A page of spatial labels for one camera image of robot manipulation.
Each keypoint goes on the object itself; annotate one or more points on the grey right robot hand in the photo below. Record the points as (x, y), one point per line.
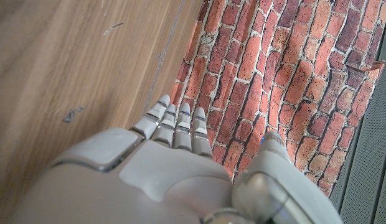
(149, 180)

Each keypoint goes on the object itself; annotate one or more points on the red brick print backdrop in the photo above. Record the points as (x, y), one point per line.
(274, 62)

